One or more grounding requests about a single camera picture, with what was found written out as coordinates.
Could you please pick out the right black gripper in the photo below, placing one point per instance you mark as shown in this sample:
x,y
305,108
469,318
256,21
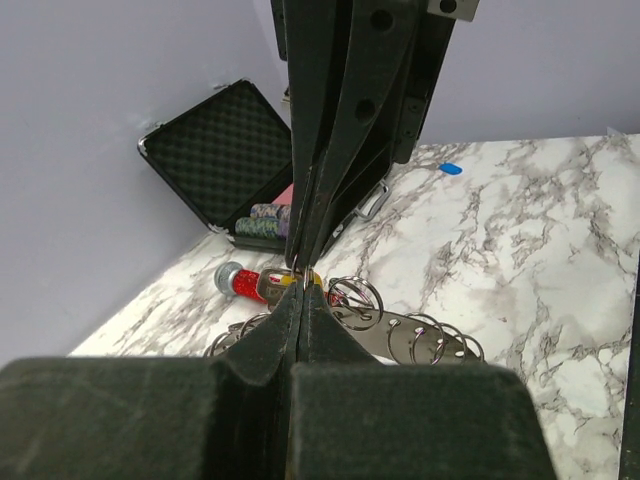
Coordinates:
x,y
360,73

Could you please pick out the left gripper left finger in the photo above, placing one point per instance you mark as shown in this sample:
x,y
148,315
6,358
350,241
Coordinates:
x,y
222,417

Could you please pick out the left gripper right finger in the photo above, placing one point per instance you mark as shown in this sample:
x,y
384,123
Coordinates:
x,y
354,418

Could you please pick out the yellow capped key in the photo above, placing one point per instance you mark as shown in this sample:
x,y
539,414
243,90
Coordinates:
x,y
280,287

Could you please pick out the red glitter microphone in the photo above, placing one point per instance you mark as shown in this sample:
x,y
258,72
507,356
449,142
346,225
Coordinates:
x,y
232,279

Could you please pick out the black poker chip case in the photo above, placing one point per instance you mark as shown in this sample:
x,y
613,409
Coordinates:
x,y
223,156

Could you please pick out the blue capped key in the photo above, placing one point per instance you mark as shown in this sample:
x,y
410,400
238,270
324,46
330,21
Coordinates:
x,y
450,169

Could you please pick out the pink playing cards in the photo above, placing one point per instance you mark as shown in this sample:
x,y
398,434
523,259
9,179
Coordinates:
x,y
285,197

